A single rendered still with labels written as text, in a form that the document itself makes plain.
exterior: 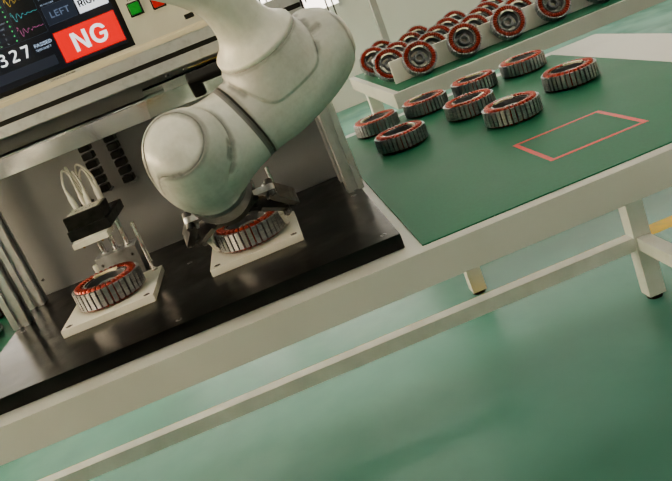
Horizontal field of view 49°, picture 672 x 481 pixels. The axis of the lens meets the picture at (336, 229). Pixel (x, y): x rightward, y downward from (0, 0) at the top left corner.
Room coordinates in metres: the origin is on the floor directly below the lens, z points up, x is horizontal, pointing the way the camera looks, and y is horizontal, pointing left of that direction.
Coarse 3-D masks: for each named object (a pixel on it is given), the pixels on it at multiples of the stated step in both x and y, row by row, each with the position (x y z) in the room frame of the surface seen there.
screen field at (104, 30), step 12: (108, 12) 1.28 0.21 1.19; (84, 24) 1.28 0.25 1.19; (96, 24) 1.28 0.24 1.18; (108, 24) 1.28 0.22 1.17; (60, 36) 1.28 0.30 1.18; (72, 36) 1.28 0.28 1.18; (84, 36) 1.28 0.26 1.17; (96, 36) 1.28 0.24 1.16; (108, 36) 1.28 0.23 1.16; (120, 36) 1.28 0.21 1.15; (60, 48) 1.28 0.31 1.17; (72, 48) 1.28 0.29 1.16; (84, 48) 1.28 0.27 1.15; (96, 48) 1.28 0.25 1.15; (72, 60) 1.28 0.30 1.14
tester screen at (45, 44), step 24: (0, 0) 1.28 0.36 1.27; (24, 0) 1.28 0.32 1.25; (48, 0) 1.28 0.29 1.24; (0, 24) 1.28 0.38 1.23; (24, 24) 1.28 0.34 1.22; (72, 24) 1.28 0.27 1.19; (120, 24) 1.28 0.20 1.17; (0, 48) 1.28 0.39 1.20; (48, 48) 1.28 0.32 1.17; (0, 72) 1.28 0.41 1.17; (48, 72) 1.28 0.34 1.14
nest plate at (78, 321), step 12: (156, 276) 1.17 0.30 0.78; (144, 288) 1.12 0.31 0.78; (156, 288) 1.11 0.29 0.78; (120, 300) 1.11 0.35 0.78; (132, 300) 1.09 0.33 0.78; (144, 300) 1.08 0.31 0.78; (72, 312) 1.15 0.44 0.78; (84, 312) 1.13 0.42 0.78; (96, 312) 1.10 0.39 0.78; (108, 312) 1.07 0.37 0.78; (120, 312) 1.07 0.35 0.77; (72, 324) 1.09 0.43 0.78; (84, 324) 1.07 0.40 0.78; (96, 324) 1.07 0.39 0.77
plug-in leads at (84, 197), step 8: (64, 168) 1.31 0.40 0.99; (80, 168) 1.29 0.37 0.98; (72, 176) 1.32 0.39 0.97; (80, 176) 1.31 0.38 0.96; (88, 176) 1.28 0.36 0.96; (80, 184) 1.27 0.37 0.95; (96, 184) 1.30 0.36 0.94; (64, 192) 1.27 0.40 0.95; (80, 192) 1.30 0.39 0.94; (96, 192) 1.27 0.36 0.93; (72, 200) 1.27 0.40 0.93; (80, 200) 1.30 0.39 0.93; (88, 200) 1.27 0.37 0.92
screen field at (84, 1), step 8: (64, 0) 1.28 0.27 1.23; (72, 0) 1.28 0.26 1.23; (80, 0) 1.28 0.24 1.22; (88, 0) 1.28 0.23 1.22; (96, 0) 1.28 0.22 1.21; (104, 0) 1.28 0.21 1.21; (48, 8) 1.28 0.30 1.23; (56, 8) 1.28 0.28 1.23; (64, 8) 1.28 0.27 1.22; (72, 8) 1.28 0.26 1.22; (80, 8) 1.28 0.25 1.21; (88, 8) 1.28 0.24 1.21; (48, 16) 1.28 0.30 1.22; (56, 16) 1.28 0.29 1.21; (64, 16) 1.28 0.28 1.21; (72, 16) 1.28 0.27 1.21; (48, 24) 1.28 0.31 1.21
